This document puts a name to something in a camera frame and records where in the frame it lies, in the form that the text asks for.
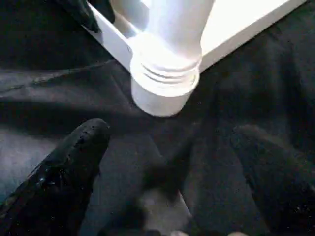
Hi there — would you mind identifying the white plastic table leg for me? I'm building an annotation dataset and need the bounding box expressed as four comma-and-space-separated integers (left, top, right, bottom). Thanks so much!
130, 0, 217, 95

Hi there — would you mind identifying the black plastic mat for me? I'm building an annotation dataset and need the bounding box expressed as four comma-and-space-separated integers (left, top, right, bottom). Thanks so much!
0, 0, 315, 236

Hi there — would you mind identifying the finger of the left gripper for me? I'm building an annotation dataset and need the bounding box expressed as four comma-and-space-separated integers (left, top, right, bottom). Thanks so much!
61, 0, 116, 34

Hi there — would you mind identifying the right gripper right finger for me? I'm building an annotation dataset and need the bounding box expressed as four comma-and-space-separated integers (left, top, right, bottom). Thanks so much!
230, 124, 315, 236

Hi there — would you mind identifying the white plastic table top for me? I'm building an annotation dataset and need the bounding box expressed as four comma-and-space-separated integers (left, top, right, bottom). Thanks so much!
83, 0, 308, 118

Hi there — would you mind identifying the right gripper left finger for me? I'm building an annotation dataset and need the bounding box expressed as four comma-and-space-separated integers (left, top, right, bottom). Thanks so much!
0, 118, 111, 236

